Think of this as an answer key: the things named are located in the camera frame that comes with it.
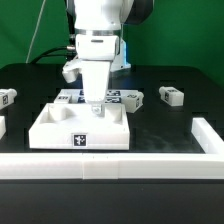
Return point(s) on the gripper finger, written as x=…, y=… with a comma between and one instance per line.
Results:
x=97, y=109

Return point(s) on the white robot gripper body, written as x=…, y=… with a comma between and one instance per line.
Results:
x=95, y=56

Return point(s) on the white square tabletop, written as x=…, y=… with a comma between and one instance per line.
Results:
x=75, y=126

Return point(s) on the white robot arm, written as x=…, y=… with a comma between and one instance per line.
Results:
x=98, y=25

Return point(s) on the white fiducial tag sheet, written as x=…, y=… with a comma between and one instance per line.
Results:
x=113, y=96

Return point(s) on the white L-shaped obstacle fence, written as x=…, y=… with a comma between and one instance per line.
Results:
x=208, y=165

